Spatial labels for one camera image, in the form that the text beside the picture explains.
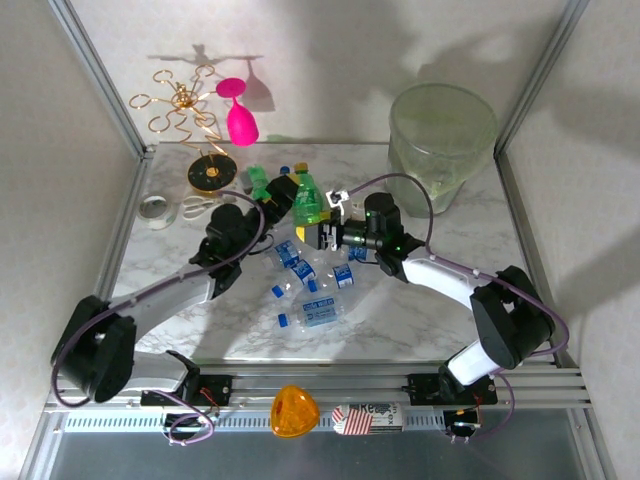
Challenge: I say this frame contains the large green Sprite bottle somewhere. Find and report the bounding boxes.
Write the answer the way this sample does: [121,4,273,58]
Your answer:
[291,160,325,230]

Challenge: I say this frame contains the small green plastic bottle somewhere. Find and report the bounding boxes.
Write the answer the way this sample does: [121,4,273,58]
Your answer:
[248,164,276,206]

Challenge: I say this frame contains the large clear bottle blue label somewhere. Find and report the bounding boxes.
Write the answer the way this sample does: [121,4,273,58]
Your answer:
[277,294,351,331]

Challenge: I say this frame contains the translucent green plastic bin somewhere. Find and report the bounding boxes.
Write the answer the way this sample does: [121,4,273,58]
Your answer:
[388,84,499,216]

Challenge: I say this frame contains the clear tape roll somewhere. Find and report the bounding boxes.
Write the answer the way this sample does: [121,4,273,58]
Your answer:
[137,193,177,230]

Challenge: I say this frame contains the pink wine glass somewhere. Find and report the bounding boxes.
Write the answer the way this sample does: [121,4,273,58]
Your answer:
[215,77,261,147]

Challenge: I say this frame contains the orange triangular plastic object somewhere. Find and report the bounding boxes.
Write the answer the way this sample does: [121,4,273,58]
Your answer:
[269,383,321,440]

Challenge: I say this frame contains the can with flag print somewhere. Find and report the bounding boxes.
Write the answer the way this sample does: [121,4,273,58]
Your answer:
[332,401,406,436]

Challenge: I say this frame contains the grey metal panel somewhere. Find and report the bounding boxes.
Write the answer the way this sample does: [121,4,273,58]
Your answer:
[47,430,589,480]

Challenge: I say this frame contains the white handled scissors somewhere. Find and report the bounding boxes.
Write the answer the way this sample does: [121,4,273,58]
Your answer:
[179,193,226,224]

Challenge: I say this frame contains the thin aluminium frame rail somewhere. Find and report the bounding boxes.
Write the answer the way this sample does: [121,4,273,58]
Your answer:
[149,140,394,148]

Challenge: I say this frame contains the gold wire glass rack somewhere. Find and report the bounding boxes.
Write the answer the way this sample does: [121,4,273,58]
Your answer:
[128,68,241,196]

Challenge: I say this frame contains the wide aluminium base rail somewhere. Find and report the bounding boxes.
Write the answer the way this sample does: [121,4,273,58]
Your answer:
[43,360,596,412]

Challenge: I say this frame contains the aluminium frame post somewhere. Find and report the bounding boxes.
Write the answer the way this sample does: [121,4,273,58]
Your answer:
[492,0,594,159]
[572,408,619,480]
[47,0,156,160]
[19,410,66,480]

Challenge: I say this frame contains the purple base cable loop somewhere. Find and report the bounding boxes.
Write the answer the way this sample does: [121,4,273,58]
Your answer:
[149,389,217,447]
[444,374,517,445]

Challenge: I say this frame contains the slotted grey cable duct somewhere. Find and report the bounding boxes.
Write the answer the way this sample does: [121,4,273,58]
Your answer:
[62,410,451,435]

